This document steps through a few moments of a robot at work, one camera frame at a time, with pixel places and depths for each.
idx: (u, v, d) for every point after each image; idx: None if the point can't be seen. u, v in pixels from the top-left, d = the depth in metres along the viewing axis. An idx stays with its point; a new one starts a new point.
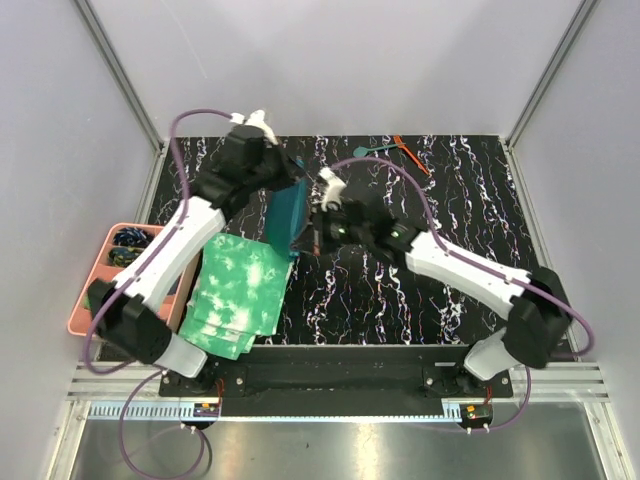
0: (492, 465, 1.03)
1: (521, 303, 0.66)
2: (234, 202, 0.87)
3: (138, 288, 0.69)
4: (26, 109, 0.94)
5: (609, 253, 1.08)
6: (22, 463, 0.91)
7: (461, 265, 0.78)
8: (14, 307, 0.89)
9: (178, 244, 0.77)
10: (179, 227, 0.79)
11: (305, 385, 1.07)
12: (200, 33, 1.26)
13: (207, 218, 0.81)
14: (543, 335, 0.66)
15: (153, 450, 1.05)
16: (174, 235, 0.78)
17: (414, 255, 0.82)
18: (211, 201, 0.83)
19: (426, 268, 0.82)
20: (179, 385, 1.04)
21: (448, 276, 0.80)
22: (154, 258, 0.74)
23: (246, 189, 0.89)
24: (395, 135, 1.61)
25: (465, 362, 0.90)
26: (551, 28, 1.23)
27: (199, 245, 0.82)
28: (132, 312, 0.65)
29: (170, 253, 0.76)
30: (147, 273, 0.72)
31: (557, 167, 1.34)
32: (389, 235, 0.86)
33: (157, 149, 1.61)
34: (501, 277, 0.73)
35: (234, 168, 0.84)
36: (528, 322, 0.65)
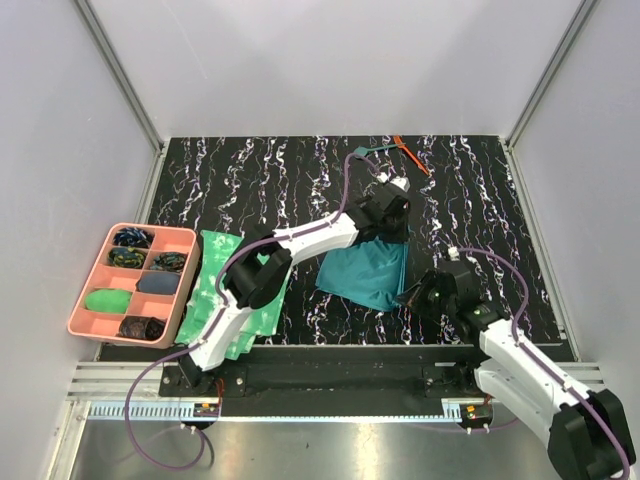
0: (492, 465, 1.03)
1: (569, 412, 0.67)
2: (366, 235, 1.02)
3: (288, 245, 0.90)
4: (25, 109, 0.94)
5: (610, 254, 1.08)
6: (23, 462, 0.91)
7: (525, 357, 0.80)
8: (13, 306, 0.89)
9: (320, 236, 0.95)
10: (329, 225, 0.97)
11: (305, 385, 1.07)
12: (200, 34, 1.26)
13: (350, 232, 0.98)
14: (584, 452, 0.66)
15: (151, 453, 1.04)
16: (323, 228, 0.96)
17: (487, 334, 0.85)
18: (356, 225, 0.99)
19: (494, 351, 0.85)
20: (180, 385, 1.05)
21: (510, 363, 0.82)
22: (305, 234, 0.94)
23: (377, 230, 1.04)
24: (395, 135, 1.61)
25: (478, 370, 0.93)
26: (551, 29, 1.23)
27: (329, 247, 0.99)
28: (276, 261, 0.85)
29: (317, 239, 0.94)
30: (298, 240, 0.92)
31: (557, 168, 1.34)
32: (472, 311, 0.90)
33: (157, 149, 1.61)
34: (559, 382, 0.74)
35: (377, 211, 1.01)
36: (570, 433, 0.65)
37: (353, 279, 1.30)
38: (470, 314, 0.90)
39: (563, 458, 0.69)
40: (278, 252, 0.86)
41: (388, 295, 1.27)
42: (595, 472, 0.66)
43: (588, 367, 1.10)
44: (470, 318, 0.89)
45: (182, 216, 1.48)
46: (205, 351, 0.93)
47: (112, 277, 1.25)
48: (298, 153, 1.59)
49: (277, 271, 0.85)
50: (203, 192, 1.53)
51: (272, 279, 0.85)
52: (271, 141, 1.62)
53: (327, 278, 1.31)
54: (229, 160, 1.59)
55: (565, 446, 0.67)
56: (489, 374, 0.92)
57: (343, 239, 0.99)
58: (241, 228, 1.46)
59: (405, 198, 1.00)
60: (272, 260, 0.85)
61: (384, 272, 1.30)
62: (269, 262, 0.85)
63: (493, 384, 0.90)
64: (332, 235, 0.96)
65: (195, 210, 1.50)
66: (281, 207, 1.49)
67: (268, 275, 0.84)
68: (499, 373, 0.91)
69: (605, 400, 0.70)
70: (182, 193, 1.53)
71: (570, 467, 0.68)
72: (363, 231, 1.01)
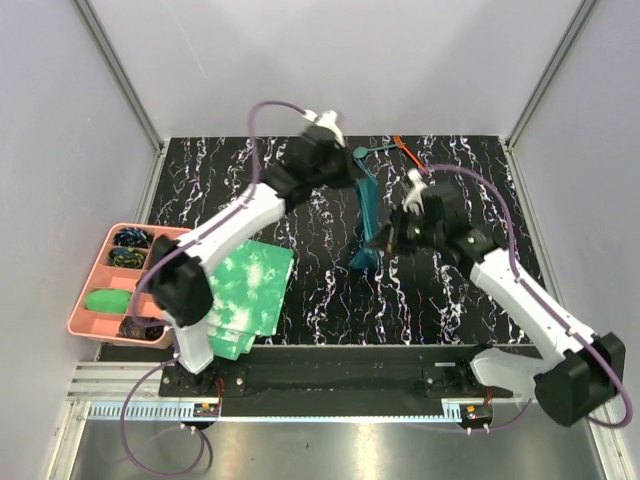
0: (493, 465, 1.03)
1: (571, 359, 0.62)
2: (296, 198, 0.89)
3: (197, 251, 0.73)
4: (25, 109, 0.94)
5: (610, 254, 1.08)
6: (23, 463, 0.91)
7: (529, 298, 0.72)
8: (13, 306, 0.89)
9: (240, 221, 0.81)
10: (244, 206, 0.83)
11: (305, 385, 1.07)
12: (200, 34, 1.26)
13: (272, 204, 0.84)
14: (582, 396, 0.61)
15: (143, 460, 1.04)
16: (238, 212, 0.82)
17: (482, 267, 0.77)
18: (277, 191, 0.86)
19: (489, 285, 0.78)
20: (180, 385, 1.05)
21: (507, 301, 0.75)
22: (216, 228, 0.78)
23: (309, 186, 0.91)
24: (395, 135, 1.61)
25: (474, 363, 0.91)
26: (550, 29, 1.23)
27: (257, 227, 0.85)
28: (186, 273, 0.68)
29: (234, 227, 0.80)
30: (209, 240, 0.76)
31: (557, 168, 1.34)
32: (463, 239, 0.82)
33: (157, 149, 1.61)
34: (564, 328, 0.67)
35: (303, 165, 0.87)
36: (573, 381, 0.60)
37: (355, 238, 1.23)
38: (461, 241, 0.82)
39: (554, 399, 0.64)
40: (186, 262, 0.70)
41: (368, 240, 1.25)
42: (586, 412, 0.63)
43: None
44: (461, 245, 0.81)
45: (182, 216, 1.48)
46: (188, 360, 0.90)
47: (112, 277, 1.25)
48: None
49: (191, 286, 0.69)
50: (203, 192, 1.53)
51: (192, 291, 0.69)
52: (271, 141, 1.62)
53: (371, 175, 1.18)
54: (229, 160, 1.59)
55: (561, 391, 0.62)
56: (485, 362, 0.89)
57: (269, 213, 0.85)
58: None
59: (331, 139, 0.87)
60: (181, 272, 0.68)
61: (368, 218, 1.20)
62: (179, 276, 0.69)
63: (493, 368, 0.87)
64: (252, 216, 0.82)
65: (195, 210, 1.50)
66: None
67: (185, 291, 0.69)
68: (492, 357, 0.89)
69: (609, 343, 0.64)
70: (182, 193, 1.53)
71: (562, 411, 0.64)
72: (291, 194, 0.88)
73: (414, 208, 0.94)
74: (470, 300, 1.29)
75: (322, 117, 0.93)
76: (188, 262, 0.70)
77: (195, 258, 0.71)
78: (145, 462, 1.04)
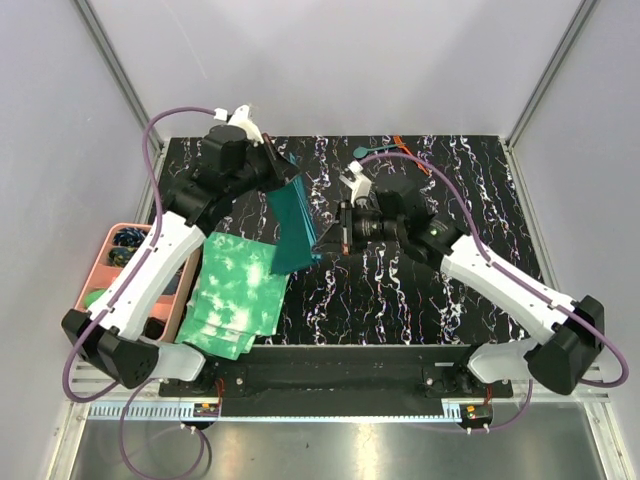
0: (492, 465, 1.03)
1: (560, 333, 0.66)
2: (213, 213, 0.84)
3: (112, 320, 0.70)
4: (26, 109, 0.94)
5: (609, 254, 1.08)
6: (23, 462, 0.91)
7: (503, 280, 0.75)
8: (14, 305, 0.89)
9: (152, 267, 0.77)
10: (153, 249, 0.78)
11: (305, 385, 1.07)
12: (200, 34, 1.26)
13: (183, 236, 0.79)
14: (575, 364, 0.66)
15: (140, 466, 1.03)
16: (147, 258, 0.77)
17: (452, 258, 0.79)
18: (187, 217, 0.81)
19: (462, 275, 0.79)
20: (180, 385, 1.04)
21: (484, 286, 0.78)
22: (129, 283, 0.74)
23: (228, 196, 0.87)
24: (395, 135, 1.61)
25: (471, 365, 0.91)
26: (550, 29, 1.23)
27: (179, 260, 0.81)
28: (108, 350, 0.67)
29: (144, 277, 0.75)
30: (122, 301, 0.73)
31: (556, 167, 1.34)
32: (425, 232, 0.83)
33: (157, 149, 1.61)
34: (545, 302, 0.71)
35: (214, 173, 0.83)
36: (566, 353, 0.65)
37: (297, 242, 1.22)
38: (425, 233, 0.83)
39: (551, 372, 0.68)
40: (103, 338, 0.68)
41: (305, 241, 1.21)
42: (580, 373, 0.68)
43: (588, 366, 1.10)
44: (425, 239, 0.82)
45: None
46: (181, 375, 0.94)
47: None
48: (298, 153, 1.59)
49: (118, 359, 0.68)
50: None
51: (123, 359, 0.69)
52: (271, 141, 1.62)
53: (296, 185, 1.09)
54: None
55: (556, 363, 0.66)
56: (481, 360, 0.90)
57: (186, 244, 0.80)
58: (241, 228, 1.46)
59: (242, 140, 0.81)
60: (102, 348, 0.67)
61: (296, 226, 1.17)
62: (103, 351, 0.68)
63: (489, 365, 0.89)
64: (165, 257, 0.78)
65: None
66: None
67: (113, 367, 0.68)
68: (487, 353, 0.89)
69: (588, 307, 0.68)
70: None
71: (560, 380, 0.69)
72: (207, 211, 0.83)
73: (362, 202, 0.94)
74: (470, 300, 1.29)
75: (234, 113, 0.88)
76: (105, 339, 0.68)
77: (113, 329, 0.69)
78: (142, 468, 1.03)
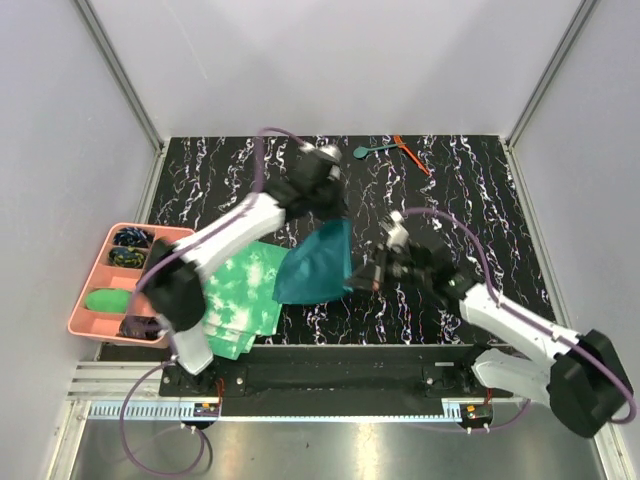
0: (492, 465, 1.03)
1: (564, 361, 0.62)
2: (296, 208, 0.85)
3: (195, 256, 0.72)
4: (26, 109, 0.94)
5: (610, 254, 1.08)
6: (23, 462, 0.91)
7: (511, 318, 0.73)
8: (14, 305, 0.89)
9: (239, 228, 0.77)
10: (243, 214, 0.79)
11: (305, 385, 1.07)
12: (201, 34, 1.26)
13: (272, 213, 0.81)
14: (587, 397, 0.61)
15: (143, 460, 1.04)
16: (239, 219, 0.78)
17: (468, 302, 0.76)
18: (277, 201, 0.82)
19: (478, 319, 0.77)
20: (180, 385, 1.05)
21: (497, 327, 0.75)
22: (215, 234, 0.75)
23: (308, 204, 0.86)
24: (395, 135, 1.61)
25: (475, 367, 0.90)
26: (551, 29, 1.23)
27: (255, 236, 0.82)
28: (182, 278, 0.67)
29: (229, 236, 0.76)
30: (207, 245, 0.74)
31: (557, 167, 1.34)
32: (446, 282, 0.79)
33: (158, 149, 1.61)
34: (548, 334, 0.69)
35: (303, 180, 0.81)
36: (570, 382, 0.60)
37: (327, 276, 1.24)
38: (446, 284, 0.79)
39: (568, 408, 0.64)
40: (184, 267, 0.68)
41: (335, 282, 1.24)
42: (599, 413, 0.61)
43: None
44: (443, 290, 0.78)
45: (182, 216, 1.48)
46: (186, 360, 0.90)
47: (112, 277, 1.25)
48: (298, 153, 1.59)
49: (186, 292, 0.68)
50: (203, 192, 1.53)
51: (188, 294, 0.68)
52: (271, 141, 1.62)
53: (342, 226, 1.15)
54: (229, 160, 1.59)
55: (567, 397, 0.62)
56: (489, 366, 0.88)
57: (267, 223, 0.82)
58: None
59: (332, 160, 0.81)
60: (178, 277, 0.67)
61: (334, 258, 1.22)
62: (176, 281, 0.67)
63: (494, 373, 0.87)
64: (251, 226, 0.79)
65: (195, 210, 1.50)
66: None
67: (178, 298, 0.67)
68: (497, 361, 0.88)
69: (595, 341, 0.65)
70: (182, 193, 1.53)
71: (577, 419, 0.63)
72: (290, 205, 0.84)
73: (397, 248, 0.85)
74: None
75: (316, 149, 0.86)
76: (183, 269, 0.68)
77: (191, 264, 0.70)
78: (144, 462, 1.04)
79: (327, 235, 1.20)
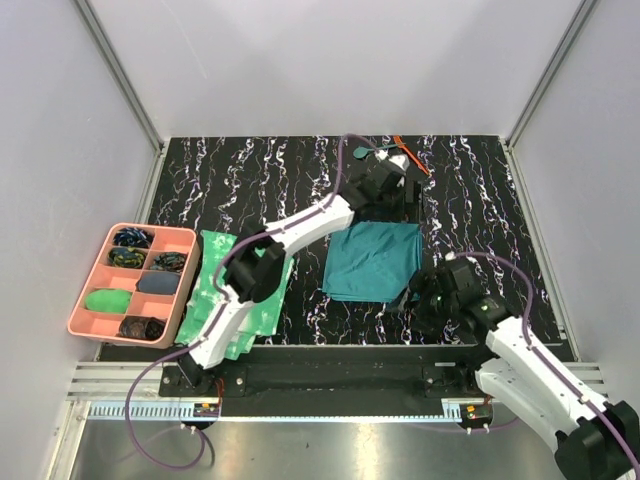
0: (491, 464, 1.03)
1: (588, 428, 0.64)
2: (363, 214, 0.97)
3: (281, 238, 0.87)
4: (24, 108, 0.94)
5: (609, 255, 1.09)
6: (23, 462, 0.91)
7: (538, 363, 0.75)
8: (13, 305, 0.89)
9: (315, 223, 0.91)
10: (322, 210, 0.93)
11: (304, 385, 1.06)
12: (200, 34, 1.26)
13: (345, 214, 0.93)
14: (598, 465, 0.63)
15: (147, 450, 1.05)
16: (316, 215, 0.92)
17: (497, 334, 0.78)
18: (351, 205, 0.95)
19: (502, 351, 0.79)
20: (180, 385, 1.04)
21: (520, 367, 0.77)
22: (297, 223, 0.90)
23: (374, 208, 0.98)
24: (395, 135, 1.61)
25: (477, 372, 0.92)
26: (550, 29, 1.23)
27: (326, 231, 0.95)
28: (270, 254, 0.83)
29: (309, 226, 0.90)
30: (291, 231, 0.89)
31: (557, 168, 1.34)
32: (477, 306, 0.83)
33: (157, 149, 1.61)
34: (576, 395, 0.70)
35: (373, 189, 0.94)
36: (587, 449, 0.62)
37: (369, 282, 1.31)
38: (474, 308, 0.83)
39: (576, 470, 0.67)
40: (272, 246, 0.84)
41: (376, 288, 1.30)
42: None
43: (588, 367, 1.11)
44: (475, 313, 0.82)
45: (182, 216, 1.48)
46: (206, 351, 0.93)
47: (112, 277, 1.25)
48: (298, 153, 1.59)
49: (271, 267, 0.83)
50: (203, 192, 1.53)
51: (270, 272, 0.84)
52: (271, 141, 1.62)
53: (413, 238, 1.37)
54: (229, 160, 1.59)
55: (580, 463, 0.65)
56: (490, 376, 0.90)
57: (340, 222, 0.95)
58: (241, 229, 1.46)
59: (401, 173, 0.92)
60: (265, 255, 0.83)
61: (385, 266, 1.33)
62: (263, 257, 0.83)
63: (495, 386, 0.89)
64: (327, 221, 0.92)
65: (195, 210, 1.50)
66: (281, 207, 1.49)
67: (264, 270, 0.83)
68: (501, 375, 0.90)
69: (621, 412, 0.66)
70: (182, 193, 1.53)
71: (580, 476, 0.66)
72: (359, 209, 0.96)
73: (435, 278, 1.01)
74: None
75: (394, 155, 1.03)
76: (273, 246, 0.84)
77: (278, 244, 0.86)
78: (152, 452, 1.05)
79: (391, 243, 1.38)
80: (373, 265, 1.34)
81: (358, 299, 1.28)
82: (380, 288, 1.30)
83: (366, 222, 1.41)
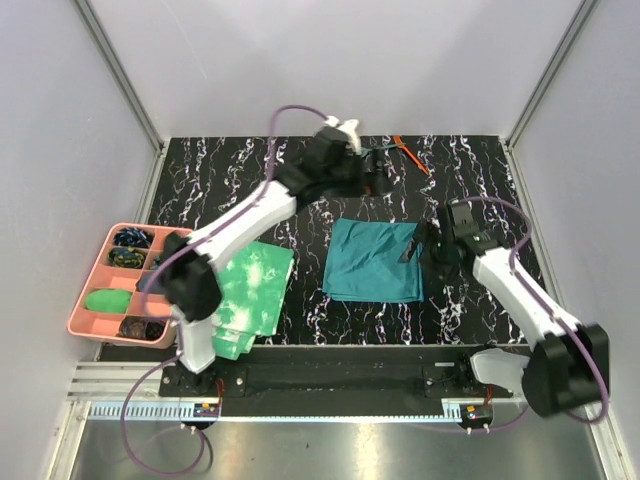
0: (492, 465, 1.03)
1: (553, 343, 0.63)
2: (307, 196, 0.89)
3: (207, 248, 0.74)
4: (25, 109, 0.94)
5: (609, 254, 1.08)
6: (23, 462, 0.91)
7: (516, 284, 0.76)
8: (14, 306, 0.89)
9: (249, 220, 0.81)
10: (255, 204, 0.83)
11: (304, 385, 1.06)
12: (200, 34, 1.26)
13: (284, 203, 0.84)
14: (559, 379, 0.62)
15: (145, 460, 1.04)
16: (249, 210, 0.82)
17: (483, 260, 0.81)
18: (289, 189, 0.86)
19: (487, 279, 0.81)
20: (180, 385, 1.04)
21: (502, 292, 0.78)
22: (226, 225, 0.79)
23: (321, 185, 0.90)
24: (395, 135, 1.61)
25: (471, 358, 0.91)
26: (550, 29, 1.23)
27: (267, 225, 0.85)
28: (196, 270, 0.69)
29: (242, 226, 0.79)
30: (219, 237, 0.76)
31: (557, 168, 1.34)
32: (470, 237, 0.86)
33: (157, 149, 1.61)
34: (548, 313, 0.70)
35: (316, 165, 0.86)
36: (549, 361, 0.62)
37: (369, 282, 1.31)
38: (469, 237, 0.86)
39: (535, 389, 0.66)
40: (196, 259, 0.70)
41: (376, 288, 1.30)
42: (566, 403, 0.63)
43: None
44: (466, 241, 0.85)
45: (182, 216, 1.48)
46: (189, 357, 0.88)
47: (112, 277, 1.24)
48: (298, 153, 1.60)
49: (202, 282, 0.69)
50: (203, 192, 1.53)
51: (200, 288, 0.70)
52: (271, 141, 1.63)
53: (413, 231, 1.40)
54: (229, 160, 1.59)
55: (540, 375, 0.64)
56: (482, 357, 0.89)
57: (279, 213, 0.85)
58: None
59: (344, 140, 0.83)
60: (192, 269, 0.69)
61: (386, 266, 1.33)
62: (189, 272, 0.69)
63: (487, 366, 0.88)
64: (263, 214, 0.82)
65: (195, 210, 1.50)
66: None
67: (192, 286, 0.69)
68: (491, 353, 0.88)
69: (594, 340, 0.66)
70: (182, 193, 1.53)
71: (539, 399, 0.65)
72: (303, 191, 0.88)
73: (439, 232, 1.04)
74: (471, 300, 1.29)
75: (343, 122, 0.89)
76: (196, 260, 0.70)
77: (206, 256, 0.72)
78: (147, 462, 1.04)
79: (391, 243, 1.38)
80: (373, 266, 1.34)
81: (355, 297, 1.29)
82: (380, 288, 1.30)
83: (366, 224, 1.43)
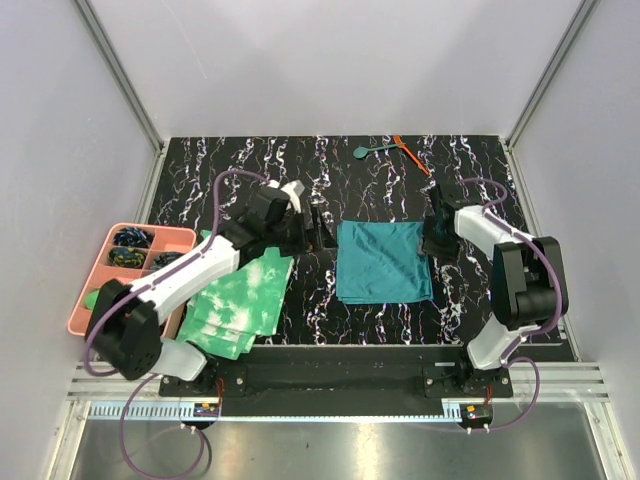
0: (492, 465, 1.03)
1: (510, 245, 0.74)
2: (251, 251, 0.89)
3: (150, 296, 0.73)
4: (23, 109, 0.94)
5: (609, 253, 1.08)
6: (22, 461, 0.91)
7: (485, 222, 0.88)
8: (14, 305, 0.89)
9: (193, 270, 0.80)
10: (201, 255, 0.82)
11: (305, 385, 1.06)
12: (200, 34, 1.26)
13: (230, 254, 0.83)
14: (515, 276, 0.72)
15: (141, 464, 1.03)
16: (194, 261, 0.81)
17: (462, 212, 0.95)
18: (235, 243, 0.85)
19: (467, 228, 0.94)
20: (180, 385, 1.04)
21: (476, 232, 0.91)
22: (170, 275, 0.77)
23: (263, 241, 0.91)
24: (395, 135, 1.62)
25: (467, 347, 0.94)
26: (550, 29, 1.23)
27: (210, 277, 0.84)
28: (138, 319, 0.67)
29: (185, 275, 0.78)
30: (162, 285, 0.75)
31: (557, 167, 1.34)
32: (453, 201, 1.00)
33: (157, 149, 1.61)
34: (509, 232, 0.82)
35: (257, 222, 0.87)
36: (504, 256, 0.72)
37: (373, 286, 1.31)
38: (452, 202, 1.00)
39: (499, 298, 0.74)
40: (137, 308, 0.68)
41: (380, 292, 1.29)
42: (524, 304, 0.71)
43: (588, 367, 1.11)
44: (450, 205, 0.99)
45: (182, 216, 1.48)
46: (185, 371, 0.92)
47: None
48: (298, 153, 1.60)
49: (143, 332, 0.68)
50: (203, 192, 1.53)
51: (139, 339, 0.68)
52: (271, 141, 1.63)
53: (415, 228, 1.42)
54: (229, 160, 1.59)
55: (500, 280, 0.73)
56: (474, 343, 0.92)
57: (225, 263, 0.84)
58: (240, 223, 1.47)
59: (284, 198, 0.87)
60: (132, 319, 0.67)
61: (389, 270, 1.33)
62: (130, 322, 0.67)
63: (478, 352, 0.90)
64: (208, 266, 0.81)
65: (195, 210, 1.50)
66: None
67: (131, 335, 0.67)
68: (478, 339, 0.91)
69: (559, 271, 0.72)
70: (182, 193, 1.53)
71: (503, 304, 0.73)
72: (245, 247, 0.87)
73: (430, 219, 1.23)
74: (471, 300, 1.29)
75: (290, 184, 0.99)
76: (136, 309, 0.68)
77: (149, 303, 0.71)
78: (142, 466, 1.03)
79: (393, 243, 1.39)
80: (376, 271, 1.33)
81: (359, 299, 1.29)
82: (383, 289, 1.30)
83: (369, 224, 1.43)
